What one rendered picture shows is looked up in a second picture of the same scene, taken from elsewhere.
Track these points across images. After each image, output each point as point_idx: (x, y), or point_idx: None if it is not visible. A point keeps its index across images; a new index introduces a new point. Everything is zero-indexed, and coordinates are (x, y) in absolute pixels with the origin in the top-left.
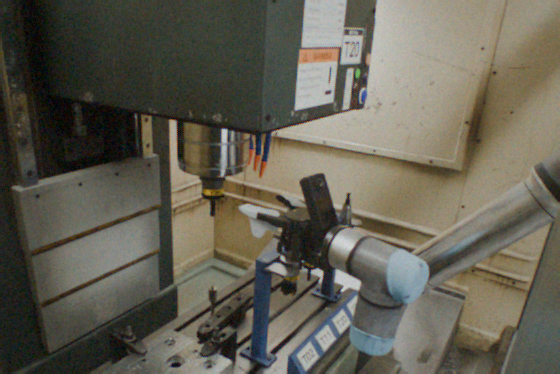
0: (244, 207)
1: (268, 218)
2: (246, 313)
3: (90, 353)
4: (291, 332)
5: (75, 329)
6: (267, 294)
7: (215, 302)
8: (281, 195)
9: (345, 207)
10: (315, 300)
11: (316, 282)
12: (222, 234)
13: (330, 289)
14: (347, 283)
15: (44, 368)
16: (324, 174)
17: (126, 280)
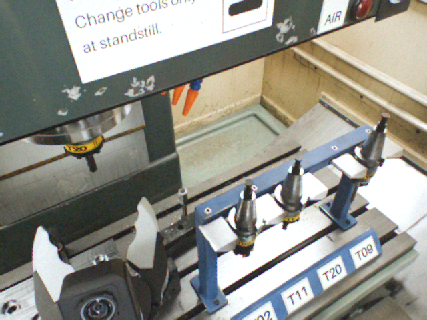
0: (37, 238)
1: (35, 303)
2: (227, 218)
3: (64, 219)
4: (265, 263)
5: (35, 204)
6: (209, 247)
7: (201, 193)
8: (138, 208)
9: (373, 135)
10: (319, 219)
11: (335, 187)
12: (270, 83)
13: (341, 213)
14: (386, 187)
15: (3, 235)
16: (123, 279)
17: (100, 157)
